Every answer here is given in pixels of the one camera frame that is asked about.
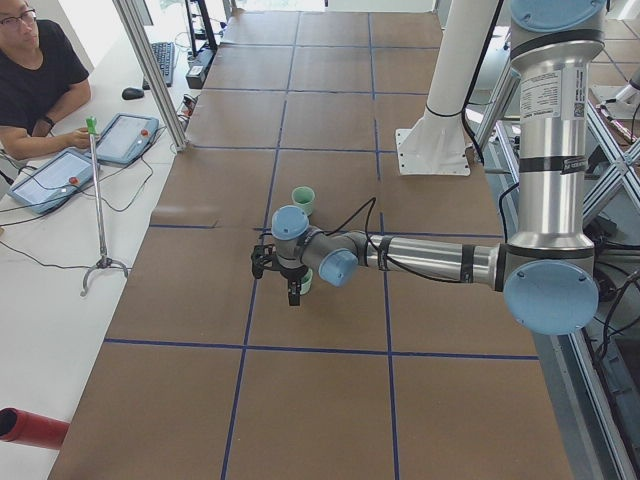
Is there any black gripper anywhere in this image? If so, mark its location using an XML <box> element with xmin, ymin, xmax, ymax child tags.
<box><xmin>277</xmin><ymin>259</ymin><xmax>307</xmax><ymax>306</ymax></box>

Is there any pale green cup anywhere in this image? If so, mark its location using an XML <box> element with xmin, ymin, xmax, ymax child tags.
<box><xmin>300</xmin><ymin>268</ymin><xmax>314</xmax><ymax>295</ymax></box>
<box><xmin>291</xmin><ymin>186</ymin><xmax>316</xmax><ymax>217</ymax></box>

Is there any metal stand with green top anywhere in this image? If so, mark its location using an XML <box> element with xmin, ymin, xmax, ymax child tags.
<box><xmin>80</xmin><ymin>116</ymin><xmax>129</xmax><ymax>297</ymax></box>

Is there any far blue teach pendant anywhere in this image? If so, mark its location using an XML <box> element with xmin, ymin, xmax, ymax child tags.
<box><xmin>97</xmin><ymin>113</ymin><xmax>159</xmax><ymax>166</ymax></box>

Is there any blue teach pendant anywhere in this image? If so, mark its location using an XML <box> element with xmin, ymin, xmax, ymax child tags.
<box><xmin>97</xmin><ymin>113</ymin><xmax>159</xmax><ymax>166</ymax></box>
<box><xmin>8</xmin><ymin>148</ymin><xmax>93</xmax><ymax>214</ymax></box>

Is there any black computer mouse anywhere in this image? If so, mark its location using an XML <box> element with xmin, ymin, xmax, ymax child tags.
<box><xmin>121</xmin><ymin>87</ymin><xmax>145</xmax><ymax>101</ymax></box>

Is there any near blue teach pendant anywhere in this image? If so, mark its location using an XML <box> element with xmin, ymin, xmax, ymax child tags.
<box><xmin>8</xmin><ymin>148</ymin><xmax>93</xmax><ymax>214</ymax></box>

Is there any black keyboard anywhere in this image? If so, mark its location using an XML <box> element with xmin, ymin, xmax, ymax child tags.
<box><xmin>151</xmin><ymin>42</ymin><xmax>175</xmax><ymax>87</ymax></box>

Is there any red tube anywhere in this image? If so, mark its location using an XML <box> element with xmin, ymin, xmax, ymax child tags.
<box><xmin>1</xmin><ymin>407</ymin><xmax>69</xmax><ymax>450</ymax></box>

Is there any person in black shirt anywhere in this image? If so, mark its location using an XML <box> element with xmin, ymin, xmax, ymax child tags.
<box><xmin>1</xmin><ymin>1</ymin><xmax>91</xmax><ymax>160</ymax></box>

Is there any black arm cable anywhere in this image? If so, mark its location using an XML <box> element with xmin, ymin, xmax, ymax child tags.
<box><xmin>319</xmin><ymin>196</ymin><xmax>471</xmax><ymax>284</ymax></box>

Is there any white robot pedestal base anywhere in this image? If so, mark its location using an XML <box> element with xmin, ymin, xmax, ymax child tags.
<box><xmin>396</xmin><ymin>0</ymin><xmax>503</xmax><ymax>177</ymax></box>

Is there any aluminium frame rail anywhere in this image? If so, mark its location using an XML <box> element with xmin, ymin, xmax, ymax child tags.
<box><xmin>112</xmin><ymin>0</ymin><xmax>188</xmax><ymax>152</ymax></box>

